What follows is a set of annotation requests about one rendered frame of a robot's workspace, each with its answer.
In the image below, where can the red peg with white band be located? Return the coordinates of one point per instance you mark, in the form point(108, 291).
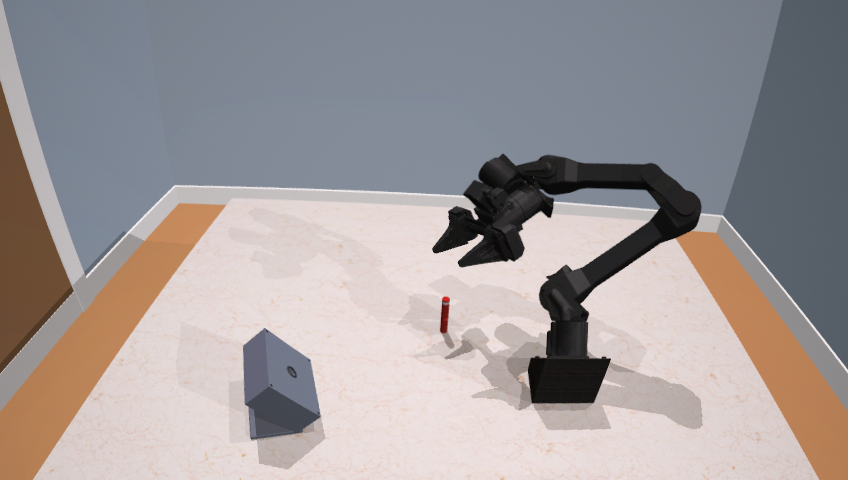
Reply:
point(444, 315)

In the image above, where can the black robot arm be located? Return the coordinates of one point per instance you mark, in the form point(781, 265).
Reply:
point(564, 291)

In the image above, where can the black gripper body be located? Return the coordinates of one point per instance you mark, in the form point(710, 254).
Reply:
point(507, 227)

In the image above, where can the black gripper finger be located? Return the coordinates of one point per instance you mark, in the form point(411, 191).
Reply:
point(453, 237)
point(489, 250)

